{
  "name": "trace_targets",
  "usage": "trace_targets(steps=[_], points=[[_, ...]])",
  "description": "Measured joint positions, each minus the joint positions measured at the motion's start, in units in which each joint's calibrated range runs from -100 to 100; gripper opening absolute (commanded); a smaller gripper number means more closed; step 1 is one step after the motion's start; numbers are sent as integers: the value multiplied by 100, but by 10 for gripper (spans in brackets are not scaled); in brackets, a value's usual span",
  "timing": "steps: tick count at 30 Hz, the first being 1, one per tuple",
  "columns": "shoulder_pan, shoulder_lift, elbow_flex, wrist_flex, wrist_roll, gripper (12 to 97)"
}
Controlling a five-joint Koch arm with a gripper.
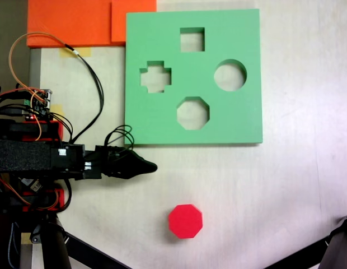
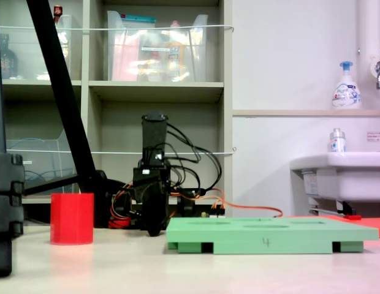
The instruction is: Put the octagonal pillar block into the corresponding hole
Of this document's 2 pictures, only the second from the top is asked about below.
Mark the brown bottle with red cap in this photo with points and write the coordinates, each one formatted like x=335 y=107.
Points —
x=57 y=12

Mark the clear bin with dark bottle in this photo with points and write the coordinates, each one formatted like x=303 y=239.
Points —
x=30 y=55

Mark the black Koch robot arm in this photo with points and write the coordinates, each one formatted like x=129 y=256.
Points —
x=154 y=134

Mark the small clear sanitizer bottle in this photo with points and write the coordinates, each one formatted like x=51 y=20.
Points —
x=337 y=142

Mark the red octagonal pillar block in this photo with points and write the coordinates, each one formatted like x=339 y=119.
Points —
x=72 y=219

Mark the white blue soap pump bottle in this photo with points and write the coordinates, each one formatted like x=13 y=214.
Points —
x=346 y=92

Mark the dark glass bottle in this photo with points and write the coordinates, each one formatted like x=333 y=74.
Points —
x=7 y=61

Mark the large clear plastic bin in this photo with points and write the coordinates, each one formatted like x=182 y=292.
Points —
x=153 y=55

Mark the green board with shaped holes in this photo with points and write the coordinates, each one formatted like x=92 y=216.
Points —
x=269 y=234

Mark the flat red board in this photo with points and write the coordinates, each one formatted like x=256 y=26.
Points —
x=374 y=226

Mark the red print wall label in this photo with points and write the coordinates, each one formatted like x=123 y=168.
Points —
x=376 y=136

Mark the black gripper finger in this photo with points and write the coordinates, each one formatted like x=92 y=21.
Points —
x=147 y=214
x=161 y=211

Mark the orange label spray bottle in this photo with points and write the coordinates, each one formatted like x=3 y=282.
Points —
x=175 y=52

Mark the notched black stack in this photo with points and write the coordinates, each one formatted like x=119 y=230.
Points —
x=6 y=199

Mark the white ceramic sink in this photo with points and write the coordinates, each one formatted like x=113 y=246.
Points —
x=355 y=177

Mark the beige shelf unit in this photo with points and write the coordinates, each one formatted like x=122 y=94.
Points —
x=156 y=88

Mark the black tripod leg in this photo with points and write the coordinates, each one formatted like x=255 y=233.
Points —
x=59 y=92

